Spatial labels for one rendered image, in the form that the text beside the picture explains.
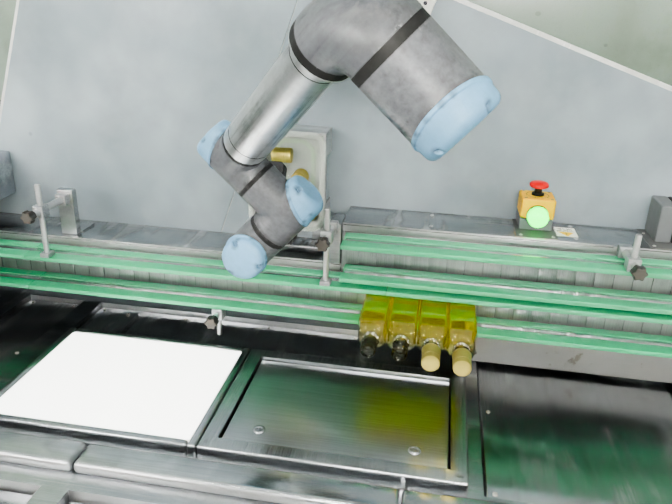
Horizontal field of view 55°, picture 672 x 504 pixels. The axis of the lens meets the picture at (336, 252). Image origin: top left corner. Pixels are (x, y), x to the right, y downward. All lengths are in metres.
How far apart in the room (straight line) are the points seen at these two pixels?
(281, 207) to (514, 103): 0.62
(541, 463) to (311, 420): 0.43
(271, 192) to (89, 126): 0.73
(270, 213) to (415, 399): 0.50
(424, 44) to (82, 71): 1.07
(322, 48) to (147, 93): 0.87
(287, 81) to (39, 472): 0.78
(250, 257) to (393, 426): 0.42
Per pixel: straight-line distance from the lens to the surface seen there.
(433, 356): 1.19
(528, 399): 1.45
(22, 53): 1.75
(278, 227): 1.07
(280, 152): 1.47
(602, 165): 1.51
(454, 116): 0.75
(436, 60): 0.75
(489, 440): 1.31
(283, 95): 0.88
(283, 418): 1.26
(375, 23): 0.74
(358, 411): 1.28
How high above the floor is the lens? 2.18
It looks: 66 degrees down
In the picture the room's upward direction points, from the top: 156 degrees counter-clockwise
